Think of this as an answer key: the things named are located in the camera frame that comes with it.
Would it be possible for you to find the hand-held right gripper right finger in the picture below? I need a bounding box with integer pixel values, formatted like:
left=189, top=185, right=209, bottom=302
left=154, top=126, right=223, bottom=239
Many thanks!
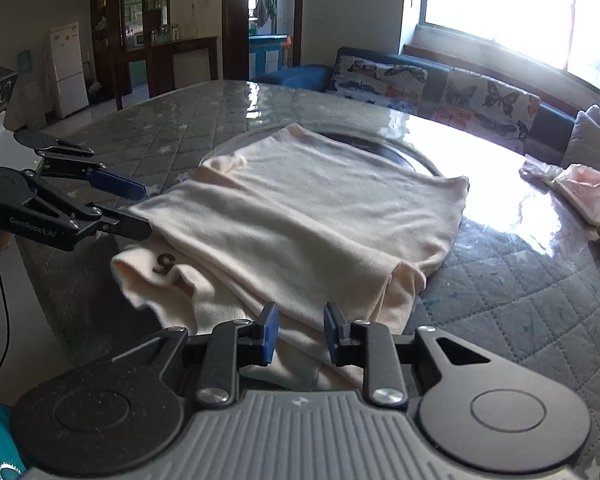
left=323, top=302, right=501, bottom=407

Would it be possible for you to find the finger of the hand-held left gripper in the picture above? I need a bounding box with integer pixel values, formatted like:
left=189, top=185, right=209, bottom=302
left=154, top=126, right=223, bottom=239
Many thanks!
left=24, top=172, right=154, bottom=253
left=14, top=130, right=148, bottom=200

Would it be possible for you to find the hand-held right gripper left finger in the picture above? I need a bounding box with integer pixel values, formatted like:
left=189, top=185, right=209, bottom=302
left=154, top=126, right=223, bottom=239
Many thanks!
left=112, top=302, right=281, bottom=408

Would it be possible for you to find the cream shirt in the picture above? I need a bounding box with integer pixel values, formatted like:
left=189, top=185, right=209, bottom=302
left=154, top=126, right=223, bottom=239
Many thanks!
left=111, top=122, right=471, bottom=391

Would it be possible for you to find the white refrigerator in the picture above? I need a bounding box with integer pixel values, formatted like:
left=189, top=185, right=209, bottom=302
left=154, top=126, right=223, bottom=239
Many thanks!
left=49, top=22, right=90, bottom=120

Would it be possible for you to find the dark wooden cabinet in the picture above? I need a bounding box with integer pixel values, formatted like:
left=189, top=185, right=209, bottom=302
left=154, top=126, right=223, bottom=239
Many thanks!
left=90, top=0, right=221, bottom=111

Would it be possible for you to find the grey quilted tablecloth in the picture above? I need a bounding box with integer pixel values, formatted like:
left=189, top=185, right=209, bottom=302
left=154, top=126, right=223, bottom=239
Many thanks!
left=15, top=77, right=600, bottom=480

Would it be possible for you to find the round glass turntable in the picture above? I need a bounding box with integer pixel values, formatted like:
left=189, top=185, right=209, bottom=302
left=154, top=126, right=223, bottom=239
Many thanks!
left=200, top=129, right=445, bottom=181

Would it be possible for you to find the blue cabinet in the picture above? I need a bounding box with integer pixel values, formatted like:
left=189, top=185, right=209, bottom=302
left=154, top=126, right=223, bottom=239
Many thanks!
left=249, top=35, right=289, bottom=80

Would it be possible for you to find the blue sofa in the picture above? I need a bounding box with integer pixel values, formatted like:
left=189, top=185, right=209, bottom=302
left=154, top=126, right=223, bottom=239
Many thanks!
left=252, top=47, right=581, bottom=166

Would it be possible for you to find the hanging garment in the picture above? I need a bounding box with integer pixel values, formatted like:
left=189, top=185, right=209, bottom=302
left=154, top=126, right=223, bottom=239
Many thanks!
left=252, top=0, right=279, bottom=27

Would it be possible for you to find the butterfly print cushion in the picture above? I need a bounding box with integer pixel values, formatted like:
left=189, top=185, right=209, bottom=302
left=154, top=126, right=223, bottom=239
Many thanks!
left=327, top=54, right=429, bottom=112
left=442, top=67, right=542, bottom=155

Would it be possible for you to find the pink white crumpled cloth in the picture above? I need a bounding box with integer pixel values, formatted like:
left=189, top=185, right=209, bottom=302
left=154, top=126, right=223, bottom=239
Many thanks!
left=519, top=154, right=600, bottom=227

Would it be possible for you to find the grey pillow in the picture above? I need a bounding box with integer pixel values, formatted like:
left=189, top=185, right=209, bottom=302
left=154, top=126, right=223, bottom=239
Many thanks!
left=561, top=105, right=600, bottom=182

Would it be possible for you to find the window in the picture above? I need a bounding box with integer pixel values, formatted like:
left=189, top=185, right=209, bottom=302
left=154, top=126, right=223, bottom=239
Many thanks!
left=419, top=0, right=600, bottom=102

